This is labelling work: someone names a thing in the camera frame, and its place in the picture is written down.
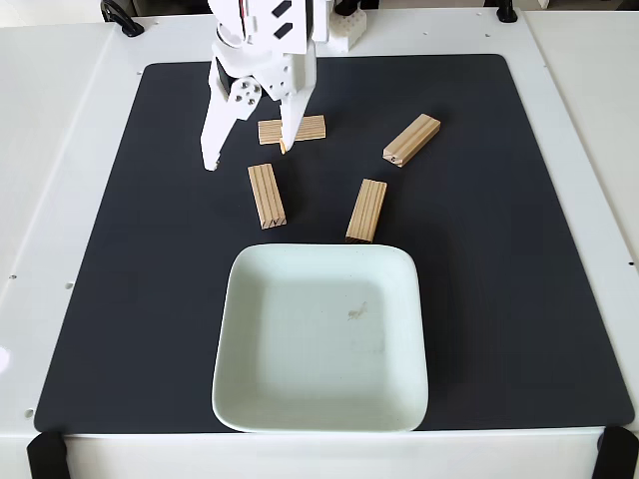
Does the grooved wooden block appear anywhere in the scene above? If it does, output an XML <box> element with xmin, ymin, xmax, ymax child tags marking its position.
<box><xmin>344</xmin><ymin>178</ymin><xmax>388</xmax><ymax>244</ymax></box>
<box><xmin>258</xmin><ymin>114</ymin><xmax>327</xmax><ymax>147</ymax></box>
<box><xmin>381</xmin><ymin>113</ymin><xmax>442</xmax><ymax>171</ymax></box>
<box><xmin>247</xmin><ymin>163</ymin><xmax>289</xmax><ymax>232</ymax></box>

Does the pale green square plate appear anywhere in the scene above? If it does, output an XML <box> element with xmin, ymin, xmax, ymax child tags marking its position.
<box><xmin>211</xmin><ymin>242</ymin><xmax>430</xmax><ymax>434</ymax></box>

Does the large black table clamp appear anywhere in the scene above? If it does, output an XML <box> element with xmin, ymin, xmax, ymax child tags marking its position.
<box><xmin>99</xmin><ymin>0</ymin><xmax>146</xmax><ymax>39</ymax></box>

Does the black corner bracket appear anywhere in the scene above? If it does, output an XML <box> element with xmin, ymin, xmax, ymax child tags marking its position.
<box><xmin>593</xmin><ymin>426</ymin><xmax>639</xmax><ymax>479</ymax></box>
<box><xmin>26</xmin><ymin>430</ymin><xmax>69</xmax><ymax>479</ymax></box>

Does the black rubber mat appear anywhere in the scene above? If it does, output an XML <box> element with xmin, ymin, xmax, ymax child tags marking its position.
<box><xmin>33</xmin><ymin>53</ymin><xmax>636</xmax><ymax>434</ymax></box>

